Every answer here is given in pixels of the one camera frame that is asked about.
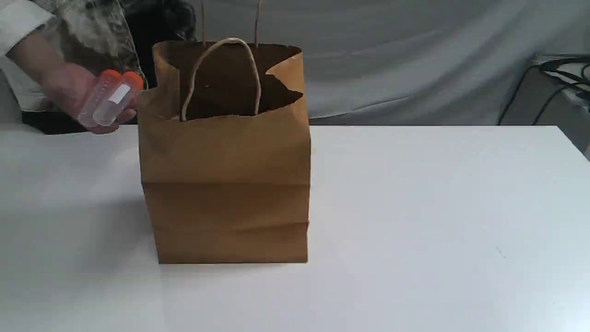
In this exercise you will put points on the person's bare hand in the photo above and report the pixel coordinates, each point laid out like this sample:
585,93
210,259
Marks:
68,85

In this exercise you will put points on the brown paper bag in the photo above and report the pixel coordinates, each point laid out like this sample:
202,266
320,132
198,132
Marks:
225,152

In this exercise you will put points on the person's forearm white sleeve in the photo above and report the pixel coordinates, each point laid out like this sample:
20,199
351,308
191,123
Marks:
23,42

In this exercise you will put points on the orange capped clear tube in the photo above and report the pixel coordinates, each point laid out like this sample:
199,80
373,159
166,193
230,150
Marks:
101,87

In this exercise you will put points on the grey backdrop cloth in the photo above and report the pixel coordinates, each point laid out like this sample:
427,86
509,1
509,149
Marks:
414,62

